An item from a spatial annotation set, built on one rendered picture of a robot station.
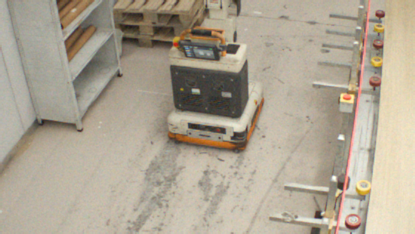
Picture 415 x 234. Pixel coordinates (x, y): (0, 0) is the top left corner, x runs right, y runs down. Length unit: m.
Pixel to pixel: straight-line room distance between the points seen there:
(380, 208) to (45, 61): 2.92
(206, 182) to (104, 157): 0.87
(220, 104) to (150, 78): 1.29
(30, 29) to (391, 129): 2.80
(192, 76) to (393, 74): 1.47
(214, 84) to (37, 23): 1.45
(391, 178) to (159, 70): 3.11
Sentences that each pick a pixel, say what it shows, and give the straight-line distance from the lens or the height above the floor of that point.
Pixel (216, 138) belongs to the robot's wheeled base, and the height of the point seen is 0.14.
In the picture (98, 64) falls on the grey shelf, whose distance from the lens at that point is 5.58.
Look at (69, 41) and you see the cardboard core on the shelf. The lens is 5.11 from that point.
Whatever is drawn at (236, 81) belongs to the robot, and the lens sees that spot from 4.20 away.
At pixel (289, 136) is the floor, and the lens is 4.69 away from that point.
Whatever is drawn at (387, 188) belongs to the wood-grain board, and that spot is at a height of 0.90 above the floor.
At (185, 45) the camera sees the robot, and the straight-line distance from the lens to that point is 4.07.
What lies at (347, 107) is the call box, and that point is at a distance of 3.01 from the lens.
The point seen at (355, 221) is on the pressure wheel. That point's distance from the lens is 2.80.
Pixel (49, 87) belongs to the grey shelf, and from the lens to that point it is 4.84.
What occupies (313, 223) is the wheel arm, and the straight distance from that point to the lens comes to 2.84.
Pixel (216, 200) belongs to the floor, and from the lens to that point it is 4.17.
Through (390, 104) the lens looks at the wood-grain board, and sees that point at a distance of 3.58.
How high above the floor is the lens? 2.94
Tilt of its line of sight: 36 degrees down
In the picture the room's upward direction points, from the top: 4 degrees counter-clockwise
